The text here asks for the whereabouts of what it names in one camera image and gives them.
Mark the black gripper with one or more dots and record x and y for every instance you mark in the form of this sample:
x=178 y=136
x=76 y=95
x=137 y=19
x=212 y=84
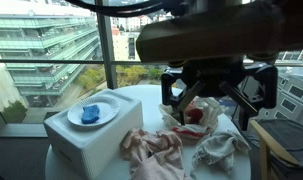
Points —
x=218 y=79

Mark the white grey cloth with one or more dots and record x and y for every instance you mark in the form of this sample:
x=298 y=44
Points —
x=219 y=148

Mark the pink cloth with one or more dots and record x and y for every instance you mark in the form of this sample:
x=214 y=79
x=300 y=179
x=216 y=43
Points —
x=154 y=156

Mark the white red plastic bag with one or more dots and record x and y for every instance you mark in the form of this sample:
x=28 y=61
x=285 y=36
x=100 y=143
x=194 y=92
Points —
x=211 y=110

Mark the red fruit in bag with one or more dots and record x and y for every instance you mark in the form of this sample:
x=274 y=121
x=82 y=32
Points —
x=194 y=114

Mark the wooden chair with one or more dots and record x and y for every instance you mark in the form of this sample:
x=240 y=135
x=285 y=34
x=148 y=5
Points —
x=280 y=145

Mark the white paper plate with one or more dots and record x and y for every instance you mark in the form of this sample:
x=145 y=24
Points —
x=109 y=108

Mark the blue sponge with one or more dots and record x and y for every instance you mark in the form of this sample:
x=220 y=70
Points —
x=90 y=114

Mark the white plastic box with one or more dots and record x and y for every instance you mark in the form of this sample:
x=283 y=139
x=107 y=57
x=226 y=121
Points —
x=81 y=153

